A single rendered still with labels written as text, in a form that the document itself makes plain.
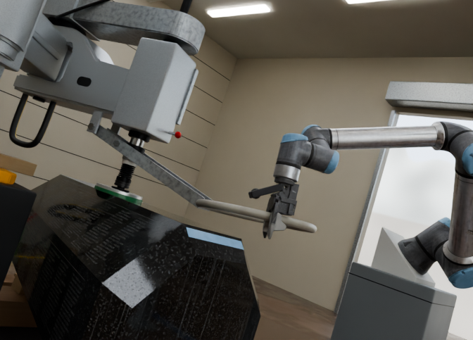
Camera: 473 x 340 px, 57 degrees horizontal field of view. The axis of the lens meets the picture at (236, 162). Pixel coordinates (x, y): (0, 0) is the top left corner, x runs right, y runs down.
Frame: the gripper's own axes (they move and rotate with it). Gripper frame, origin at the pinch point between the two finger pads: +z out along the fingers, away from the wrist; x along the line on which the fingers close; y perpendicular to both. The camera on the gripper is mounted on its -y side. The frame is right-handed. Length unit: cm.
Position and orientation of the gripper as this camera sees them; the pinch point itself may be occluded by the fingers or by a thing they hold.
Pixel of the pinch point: (265, 234)
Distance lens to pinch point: 151.5
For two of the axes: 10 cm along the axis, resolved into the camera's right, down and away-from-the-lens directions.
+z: -2.5, 9.6, -1.6
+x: -2.0, 1.1, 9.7
